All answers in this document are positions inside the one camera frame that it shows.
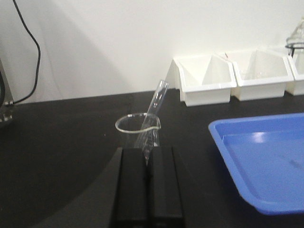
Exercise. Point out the glass alcohol lamp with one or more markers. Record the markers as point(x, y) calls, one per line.
point(297, 36)

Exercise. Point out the white bin right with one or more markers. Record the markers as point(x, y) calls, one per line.
point(296, 64)

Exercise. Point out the clear glass beaker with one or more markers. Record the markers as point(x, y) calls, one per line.
point(139, 130)

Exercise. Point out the black wire tripod stand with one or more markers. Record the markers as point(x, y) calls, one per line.
point(295, 48)

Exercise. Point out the white bin left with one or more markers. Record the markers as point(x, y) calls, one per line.
point(203, 80)

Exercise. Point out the blue plastic tray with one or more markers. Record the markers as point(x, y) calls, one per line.
point(265, 158)

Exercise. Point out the white bin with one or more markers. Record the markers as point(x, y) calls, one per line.
point(296, 64)
point(203, 80)
point(259, 73)

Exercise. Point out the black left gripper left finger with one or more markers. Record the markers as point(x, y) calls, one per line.
point(130, 204)

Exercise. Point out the clear glass test tube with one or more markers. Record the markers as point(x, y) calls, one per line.
point(154, 114)

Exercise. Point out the metal equipment on counter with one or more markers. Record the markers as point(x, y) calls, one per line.
point(6, 100)

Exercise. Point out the white bin middle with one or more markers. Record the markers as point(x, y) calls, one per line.
point(259, 73)

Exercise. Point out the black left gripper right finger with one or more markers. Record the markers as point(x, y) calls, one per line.
point(164, 204)

